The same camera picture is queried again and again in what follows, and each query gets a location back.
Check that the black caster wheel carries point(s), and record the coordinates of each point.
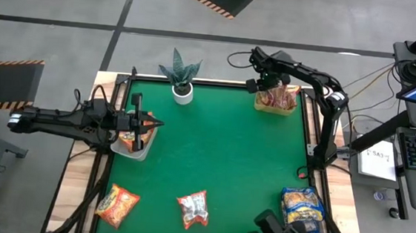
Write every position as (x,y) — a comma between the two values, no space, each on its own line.
(394,212)

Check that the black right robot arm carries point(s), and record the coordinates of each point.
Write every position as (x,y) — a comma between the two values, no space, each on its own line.
(327,133)

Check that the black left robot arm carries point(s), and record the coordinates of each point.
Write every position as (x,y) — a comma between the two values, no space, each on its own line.
(55,121)

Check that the snack packets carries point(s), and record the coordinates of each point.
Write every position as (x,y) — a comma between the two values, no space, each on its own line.
(278,99)

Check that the grey box with white sign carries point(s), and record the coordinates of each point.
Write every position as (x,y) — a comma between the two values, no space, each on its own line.
(377,159)

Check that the black table frame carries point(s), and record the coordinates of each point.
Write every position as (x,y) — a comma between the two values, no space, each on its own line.
(225,83)

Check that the green table mat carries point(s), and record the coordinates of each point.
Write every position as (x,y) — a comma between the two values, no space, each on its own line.
(227,151)

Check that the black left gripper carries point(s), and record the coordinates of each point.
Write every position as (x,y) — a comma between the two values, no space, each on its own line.
(136,124)

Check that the white plant pot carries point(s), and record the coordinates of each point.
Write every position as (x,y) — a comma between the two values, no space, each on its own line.
(182,99)

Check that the green snake plant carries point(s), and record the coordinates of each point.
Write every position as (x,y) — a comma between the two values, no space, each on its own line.
(179,71)

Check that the white plastic bin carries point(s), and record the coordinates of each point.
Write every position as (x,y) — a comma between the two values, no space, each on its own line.
(123,151)

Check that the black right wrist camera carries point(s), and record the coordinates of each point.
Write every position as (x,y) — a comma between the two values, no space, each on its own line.
(252,86)

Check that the yellow plastic bin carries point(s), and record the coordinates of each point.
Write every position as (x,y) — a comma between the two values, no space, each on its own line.
(273,111)

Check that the orange chicken noodle packet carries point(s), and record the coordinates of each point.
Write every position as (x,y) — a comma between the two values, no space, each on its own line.
(193,208)
(147,140)
(117,206)
(127,140)

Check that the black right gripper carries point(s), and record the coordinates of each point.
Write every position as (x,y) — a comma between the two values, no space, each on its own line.
(270,80)

